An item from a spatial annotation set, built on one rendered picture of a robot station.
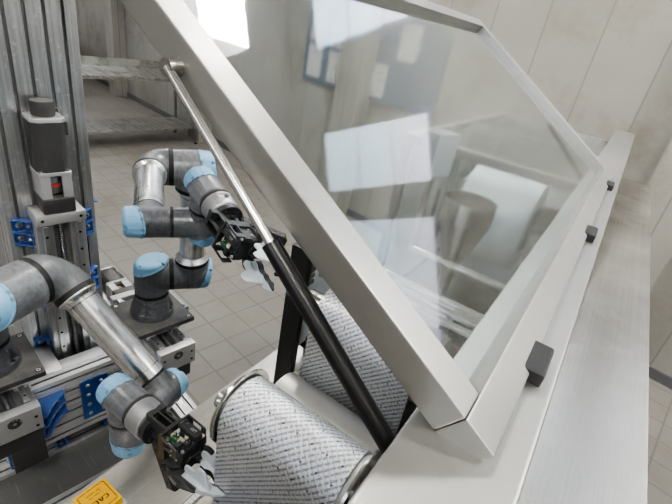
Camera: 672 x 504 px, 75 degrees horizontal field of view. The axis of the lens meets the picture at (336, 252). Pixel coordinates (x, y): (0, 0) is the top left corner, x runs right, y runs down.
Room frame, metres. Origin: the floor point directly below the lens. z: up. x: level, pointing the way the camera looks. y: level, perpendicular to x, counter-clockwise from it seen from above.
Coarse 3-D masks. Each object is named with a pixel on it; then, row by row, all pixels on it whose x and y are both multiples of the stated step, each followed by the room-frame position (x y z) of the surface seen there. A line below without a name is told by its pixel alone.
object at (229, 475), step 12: (216, 456) 0.51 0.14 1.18; (228, 456) 0.49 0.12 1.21; (216, 468) 0.51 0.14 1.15; (228, 468) 0.49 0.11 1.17; (240, 468) 0.48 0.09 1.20; (216, 480) 0.51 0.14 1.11; (228, 480) 0.49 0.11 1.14; (240, 480) 0.48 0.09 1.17; (252, 480) 0.47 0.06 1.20; (228, 492) 0.49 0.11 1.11; (240, 492) 0.48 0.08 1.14; (252, 492) 0.46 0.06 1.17; (264, 492) 0.45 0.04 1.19
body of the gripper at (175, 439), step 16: (160, 416) 0.59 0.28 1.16; (144, 432) 0.57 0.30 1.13; (160, 432) 0.56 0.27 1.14; (176, 432) 0.56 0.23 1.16; (192, 432) 0.56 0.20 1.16; (160, 448) 0.54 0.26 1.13; (176, 448) 0.53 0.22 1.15; (192, 448) 0.55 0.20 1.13; (176, 464) 0.53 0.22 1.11; (192, 464) 0.55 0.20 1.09
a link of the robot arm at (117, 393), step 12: (108, 384) 0.65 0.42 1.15; (120, 384) 0.65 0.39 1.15; (132, 384) 0.66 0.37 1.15; (96, 396) 0.64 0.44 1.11; (108, 396) 0.63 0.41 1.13; (120, 396) 0.62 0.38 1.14; (132, 396) 0.63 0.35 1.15; (144, 396) 0.63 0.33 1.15; (108, 408) 0.61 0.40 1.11; (120, 408) 0.60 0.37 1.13; (108, 420) 0.62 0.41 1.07; (120, 420) 0.59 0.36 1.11
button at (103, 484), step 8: (104, 480) 0.58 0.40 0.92; (88, 488) 0.56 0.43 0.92; (96, 488) 0.56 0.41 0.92; (104, 488) 0.56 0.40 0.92; (112, 488) 0.57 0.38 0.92; (80, 496) 0.54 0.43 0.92; (88, 496) 0.54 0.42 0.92; (96, 496) 0.54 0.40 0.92; (104, 496) 0.55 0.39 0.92; (112, 496) 0.55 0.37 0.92; (120, 496) 0.55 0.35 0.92
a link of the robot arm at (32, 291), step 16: (0, 272) 0.72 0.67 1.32; (16, 272) 0.74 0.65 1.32; (32, 272) 0.76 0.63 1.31; (0, 288) 0.69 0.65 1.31; (16, 288) 0.71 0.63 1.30; (32, 288) 0.73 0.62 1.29; (48, 288) 0.76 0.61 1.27; (0, 304) 0.66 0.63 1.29; (16, 304) 0.69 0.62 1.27; (32, 304) 0.72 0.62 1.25; (0, 320) 0.65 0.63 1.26; (16, 320) 0.69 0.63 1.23
